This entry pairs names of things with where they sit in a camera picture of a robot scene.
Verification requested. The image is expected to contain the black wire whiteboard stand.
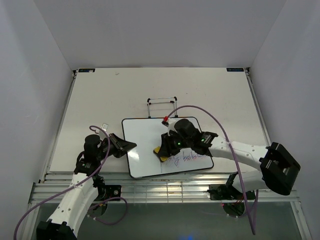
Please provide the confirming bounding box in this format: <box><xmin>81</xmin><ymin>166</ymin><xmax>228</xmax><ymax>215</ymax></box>
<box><xmin>146</xmin><ymin>96</ymin><xmax>179</xmax><ymax>119</ymax></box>

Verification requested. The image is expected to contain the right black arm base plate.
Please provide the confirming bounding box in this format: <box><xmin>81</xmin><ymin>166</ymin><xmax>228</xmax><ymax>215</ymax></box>
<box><xmin>207</xmin><ymin>184</ymin><xmax>242</xmax><ymax>200</ymax></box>

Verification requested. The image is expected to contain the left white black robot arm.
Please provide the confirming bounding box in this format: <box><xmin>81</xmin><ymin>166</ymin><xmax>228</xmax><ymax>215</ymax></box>
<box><xmin>36</xmin><ymin>133</ymin><xmax>137</xmax><ymax>240</ymax></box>

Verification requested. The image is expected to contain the yellow black whiteboard eraser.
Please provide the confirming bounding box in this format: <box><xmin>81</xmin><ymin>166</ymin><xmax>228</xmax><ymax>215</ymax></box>
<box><xmin>153</xmin><ymin>146</ymin><xmax>168</xmax><ymax>163</ymax></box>

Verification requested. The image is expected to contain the right blue table label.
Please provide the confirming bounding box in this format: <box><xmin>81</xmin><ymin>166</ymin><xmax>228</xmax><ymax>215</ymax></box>
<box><xmin>226</xmin><ymin>67</ymin><xmax>244</xmax><ymax>72</ymax></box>

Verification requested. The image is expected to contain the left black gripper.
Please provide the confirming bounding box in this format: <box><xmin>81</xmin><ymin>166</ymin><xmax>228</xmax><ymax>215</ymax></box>
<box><xmin>96</xmin><ymin>132</ymin><xmax>136</xmax><ymax>161</ymax></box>

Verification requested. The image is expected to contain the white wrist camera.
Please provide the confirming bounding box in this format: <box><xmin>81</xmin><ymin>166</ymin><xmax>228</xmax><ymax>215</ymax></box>
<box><xmin>161</xmin><ymin>116</ymin><xmax>178</xmax><ymax>136</ymax></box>
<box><xmin>95</xmin><ymin>123</ymin><xmax>109</xmax><ymax>139</ymax></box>

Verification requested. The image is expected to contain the black framed whiteboard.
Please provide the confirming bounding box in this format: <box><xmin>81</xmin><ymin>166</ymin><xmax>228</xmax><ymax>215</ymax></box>
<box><xmin>121</xmin><ymin>117</ymin><xmax>214</xmax><ymax>179</ymax></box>

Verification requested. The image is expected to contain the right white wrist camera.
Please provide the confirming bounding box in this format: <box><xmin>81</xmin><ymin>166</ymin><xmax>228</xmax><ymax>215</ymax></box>
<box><xmin>161</xmin><ymin>116</ymin><xmax>178</xmax><ymax>136</ymax></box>

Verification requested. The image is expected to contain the left blue table label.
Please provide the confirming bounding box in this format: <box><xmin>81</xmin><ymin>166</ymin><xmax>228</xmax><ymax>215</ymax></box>
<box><xmin>78</xmin><ymin>68</ymin><xmax>96</xmax><ymax>73</ymax></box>

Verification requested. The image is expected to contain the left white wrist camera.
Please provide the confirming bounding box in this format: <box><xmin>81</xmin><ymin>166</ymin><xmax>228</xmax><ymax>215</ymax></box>
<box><xmin>95</xmin><ymin>123</ymin><xmax>109</xmax><ymax>139</ymax></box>

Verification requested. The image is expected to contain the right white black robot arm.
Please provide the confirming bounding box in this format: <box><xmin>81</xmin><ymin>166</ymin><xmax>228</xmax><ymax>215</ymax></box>
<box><xmin>153</xmin><ymin>118</ymin><xmax>301</xmax><ymax>200</ymax></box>

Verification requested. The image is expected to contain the blue table label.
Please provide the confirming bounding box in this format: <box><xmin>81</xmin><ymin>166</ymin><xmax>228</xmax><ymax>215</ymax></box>
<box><xmin>78</xmin><ymin>68</ymin><xmax>96</xmax><ymax>73</ymax></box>
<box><xmin>226</xmin><ymin>67</ymin><xmax>244</xmax><ymax>72</ymax></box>

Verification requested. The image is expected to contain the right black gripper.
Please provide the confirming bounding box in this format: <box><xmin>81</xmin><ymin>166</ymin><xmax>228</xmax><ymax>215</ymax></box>
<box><xmin>157</xmin><ymin>130</ymin><xmax>193</xmax><ymax>158</ymax></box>

